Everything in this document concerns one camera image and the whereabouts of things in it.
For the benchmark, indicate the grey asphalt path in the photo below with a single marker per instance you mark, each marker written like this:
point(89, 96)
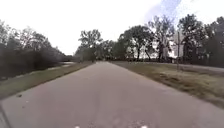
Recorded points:
point(110, 96)

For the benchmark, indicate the row of tall trees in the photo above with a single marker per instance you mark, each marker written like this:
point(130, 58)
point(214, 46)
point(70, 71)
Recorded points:
point(150, 43)

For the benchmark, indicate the grass verge with bare patches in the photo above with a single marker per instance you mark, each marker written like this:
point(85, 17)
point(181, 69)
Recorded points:
point(180, 78)

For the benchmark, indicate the grass verge beside trees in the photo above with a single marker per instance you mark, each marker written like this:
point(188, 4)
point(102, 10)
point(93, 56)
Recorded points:
point(36, 80)

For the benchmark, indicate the dense dark tree line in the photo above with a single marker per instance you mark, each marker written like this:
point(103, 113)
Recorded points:
point(26, 56)

